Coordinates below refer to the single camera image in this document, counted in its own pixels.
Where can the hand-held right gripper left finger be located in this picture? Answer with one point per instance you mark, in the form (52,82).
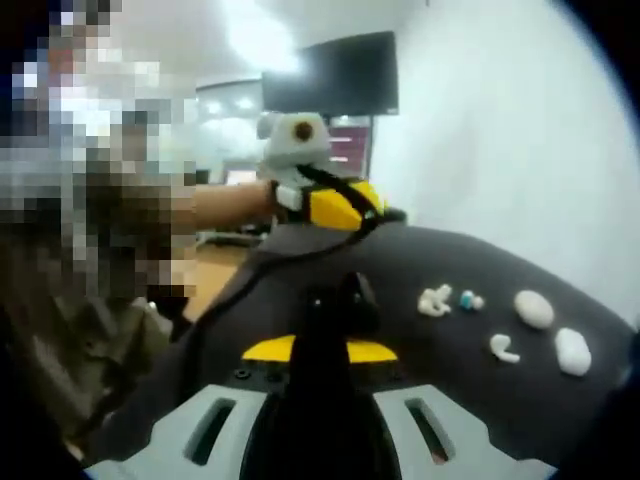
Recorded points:
(160,450)

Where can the black monitor base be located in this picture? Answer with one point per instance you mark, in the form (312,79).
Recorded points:
(397,215)

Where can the black wall monitor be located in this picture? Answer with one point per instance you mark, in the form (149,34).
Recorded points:
(330,75)

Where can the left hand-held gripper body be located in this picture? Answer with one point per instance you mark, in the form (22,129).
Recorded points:
(290,150)

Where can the white stem earphone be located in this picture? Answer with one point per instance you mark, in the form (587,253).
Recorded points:
(500,345)

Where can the white earphone with teal tip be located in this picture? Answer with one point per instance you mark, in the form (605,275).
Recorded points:
(477,301)

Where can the black charging case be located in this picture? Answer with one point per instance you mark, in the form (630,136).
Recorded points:
(357,305)

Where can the white rounded charging case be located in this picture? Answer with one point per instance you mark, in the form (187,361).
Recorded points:
(572,351)

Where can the beige oval charging case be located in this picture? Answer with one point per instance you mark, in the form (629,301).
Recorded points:
(533,309)

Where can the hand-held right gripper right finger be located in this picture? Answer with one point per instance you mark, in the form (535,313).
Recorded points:
(475,450)

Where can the monitor with maroon screen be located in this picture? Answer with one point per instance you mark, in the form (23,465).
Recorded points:
(350,145)

